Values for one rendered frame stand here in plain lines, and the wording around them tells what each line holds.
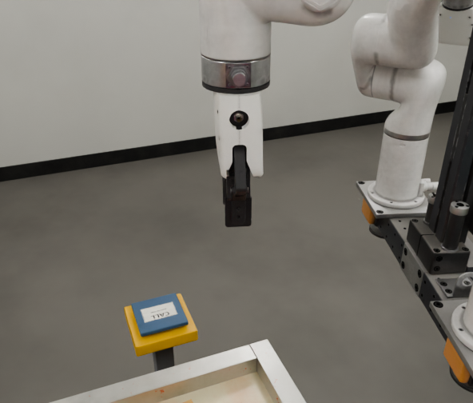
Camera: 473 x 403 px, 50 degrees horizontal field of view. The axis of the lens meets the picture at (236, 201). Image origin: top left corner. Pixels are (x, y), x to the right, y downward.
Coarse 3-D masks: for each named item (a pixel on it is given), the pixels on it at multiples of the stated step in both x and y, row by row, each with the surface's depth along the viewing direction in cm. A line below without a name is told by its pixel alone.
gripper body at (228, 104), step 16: (224, 96) 52; (240, 96) 52; (256, 96) 52; (224, 112) 53; (240, 112) 54; (256, 112) 53; (224, 128) 53; (240, 128) 54; (256, 128) 53; (224, 144) 54; (240, 144) 54; (256, 144) 54; (224, 160) 55; (256, 160) 55; (224, 176) 56; (256, 176) 56
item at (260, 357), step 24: (216, 360) 92; (240, 360) 92; (264, 360) 92; (120, 384) 87; (144, 384) 87; (168, 384) 87; (192, 384) 89; (216, 384) 92; (264, 384) 91; (288, 384) 87
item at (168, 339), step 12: (180, 300) 112; (132, 312) 109; (132, 324) 106; (192, 324) 106; (132, 336) 103; (156, 336) 103; (168, 336) 103; (180, 336) 103; (192, 336) 104; (144, 348) 101; (156, 348) 102; (168, 348) 109; (156, 360) 110; (168, 360) 111
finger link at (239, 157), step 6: (234, 150) 55; (240, 150) 55; (234, 156) 55; (240, 156) 55; (234, 162) 55; (240, 162) 55; (234, 168) 55; (240, 168) 54; (234, 174) 55; (240, 174) 54; (240, 180) 54; (240, 186) 54; (246, 186) 54; (240, 192) 55
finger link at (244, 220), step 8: (232, 192) 57; (232, 200) 59; (240, 200) 59; (248, 200) 60; (232, 208) 59; (240, 208) 60; (248, 208) 60; (232, 216) 60; (240, 216) 60; (248, 216) 61; (232, 224) 61; (240, 224) 61; (248, 224) 61
